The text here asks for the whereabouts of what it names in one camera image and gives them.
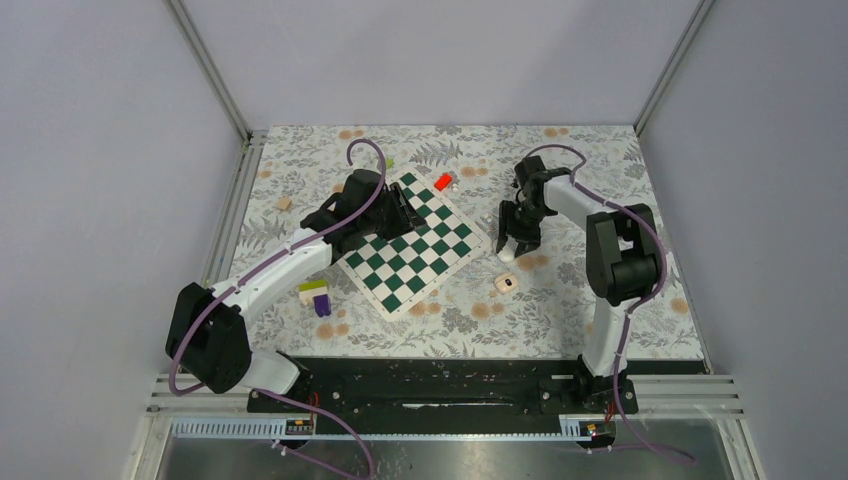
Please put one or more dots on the green white purple block stack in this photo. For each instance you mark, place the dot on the green white purple block stack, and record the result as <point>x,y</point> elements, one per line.
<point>316,294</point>

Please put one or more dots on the floral patterned table mat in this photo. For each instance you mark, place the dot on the floral patterned table mat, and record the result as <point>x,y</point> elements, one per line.
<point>549,314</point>

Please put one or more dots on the white earbud case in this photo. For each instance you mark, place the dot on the white earbud case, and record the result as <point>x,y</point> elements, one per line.
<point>507,253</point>

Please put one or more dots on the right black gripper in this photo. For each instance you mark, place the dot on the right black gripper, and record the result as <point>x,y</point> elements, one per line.
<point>528,240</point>

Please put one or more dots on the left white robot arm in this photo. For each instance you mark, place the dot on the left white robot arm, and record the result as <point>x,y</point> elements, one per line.
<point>208,335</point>

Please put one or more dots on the beige earbud charging case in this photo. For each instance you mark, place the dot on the beige earbud charging case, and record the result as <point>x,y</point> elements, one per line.
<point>506,283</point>

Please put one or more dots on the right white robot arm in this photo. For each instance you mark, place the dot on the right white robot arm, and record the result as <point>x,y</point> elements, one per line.
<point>624,259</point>

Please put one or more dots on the red block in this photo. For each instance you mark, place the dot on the red block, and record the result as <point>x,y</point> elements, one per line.
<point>443,182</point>

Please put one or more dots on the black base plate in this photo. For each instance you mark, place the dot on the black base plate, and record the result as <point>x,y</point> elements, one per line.
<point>445,396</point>

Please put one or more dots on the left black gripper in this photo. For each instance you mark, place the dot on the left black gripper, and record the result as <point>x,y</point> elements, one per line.
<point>407,219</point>

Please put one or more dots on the green white chessboard mat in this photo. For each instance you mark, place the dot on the green white chessboard mat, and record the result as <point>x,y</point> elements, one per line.
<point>397,274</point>

